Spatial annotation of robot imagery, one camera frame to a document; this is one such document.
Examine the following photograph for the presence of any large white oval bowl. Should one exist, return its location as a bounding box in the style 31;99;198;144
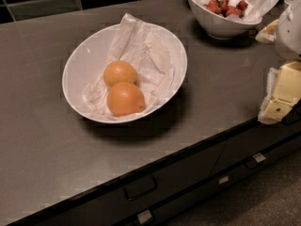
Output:
62;24;187;124

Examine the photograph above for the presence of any crumpled white paper napkin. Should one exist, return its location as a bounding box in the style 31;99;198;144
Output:
83;13;174;119

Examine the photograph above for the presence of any black left drawer front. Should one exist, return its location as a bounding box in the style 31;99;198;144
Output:
8;142;225;226

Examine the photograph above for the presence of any orange fruit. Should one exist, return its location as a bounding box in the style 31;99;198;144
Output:
106;82;146;117
103;60;138;88

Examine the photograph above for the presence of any pale object behind gripper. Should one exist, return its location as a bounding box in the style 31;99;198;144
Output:
255;20;278;44

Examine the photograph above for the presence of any black lower drawer front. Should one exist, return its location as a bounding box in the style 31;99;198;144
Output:
113;133;301;226

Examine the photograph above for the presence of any black right drawer front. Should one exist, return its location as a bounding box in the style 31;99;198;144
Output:
213;105;301;174

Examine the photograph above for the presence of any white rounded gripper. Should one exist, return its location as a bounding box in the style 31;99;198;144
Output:
258;0;301;124

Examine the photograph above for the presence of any white bowl with strawberries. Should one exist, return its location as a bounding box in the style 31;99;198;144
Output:
188;0;262;40

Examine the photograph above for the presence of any black drawer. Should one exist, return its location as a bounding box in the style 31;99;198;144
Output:
113;133;301;226
213;105;301;174
8;142;225;226

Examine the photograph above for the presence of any red strawberries pile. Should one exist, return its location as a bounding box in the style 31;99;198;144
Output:
204;0;248;18

